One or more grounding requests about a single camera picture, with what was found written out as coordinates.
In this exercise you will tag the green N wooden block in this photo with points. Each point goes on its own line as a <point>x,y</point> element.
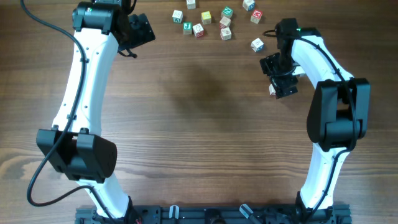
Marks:
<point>227,12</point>

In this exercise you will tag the red M wooden block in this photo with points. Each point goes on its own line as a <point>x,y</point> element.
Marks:
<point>256,16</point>

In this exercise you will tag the plain wooden block top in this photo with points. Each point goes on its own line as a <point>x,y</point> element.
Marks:
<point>191,4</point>

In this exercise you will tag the wooden block green side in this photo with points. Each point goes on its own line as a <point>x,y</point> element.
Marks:
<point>177,16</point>

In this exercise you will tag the wooden block blue side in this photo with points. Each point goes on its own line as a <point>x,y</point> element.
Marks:
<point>257,45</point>

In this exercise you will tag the green J wooden block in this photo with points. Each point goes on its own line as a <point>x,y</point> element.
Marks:
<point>187,28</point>

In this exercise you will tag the wooden block blue top right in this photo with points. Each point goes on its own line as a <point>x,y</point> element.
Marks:
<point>248,5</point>

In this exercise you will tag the yellow wooden block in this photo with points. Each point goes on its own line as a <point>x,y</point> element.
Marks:
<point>206,17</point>

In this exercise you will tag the red A wooden block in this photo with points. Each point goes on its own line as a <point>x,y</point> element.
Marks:
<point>272,90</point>

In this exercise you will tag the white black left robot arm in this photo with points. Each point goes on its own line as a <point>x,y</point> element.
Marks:
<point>74,145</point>

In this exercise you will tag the wooden block red pattern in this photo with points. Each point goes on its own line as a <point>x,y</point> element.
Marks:
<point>224,22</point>

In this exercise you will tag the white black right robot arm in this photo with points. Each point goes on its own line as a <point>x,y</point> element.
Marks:
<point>338,114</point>

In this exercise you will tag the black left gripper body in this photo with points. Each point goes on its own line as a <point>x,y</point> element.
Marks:
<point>142,30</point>

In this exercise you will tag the wooden block red side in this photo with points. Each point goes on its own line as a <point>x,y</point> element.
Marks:
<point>198,30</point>

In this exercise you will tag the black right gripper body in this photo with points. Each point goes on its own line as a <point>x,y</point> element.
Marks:
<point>283,84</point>

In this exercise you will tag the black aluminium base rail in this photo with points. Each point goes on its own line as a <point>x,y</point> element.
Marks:
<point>282,213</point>

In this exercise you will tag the wooden block red drawing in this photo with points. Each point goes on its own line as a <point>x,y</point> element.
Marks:
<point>225,33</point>

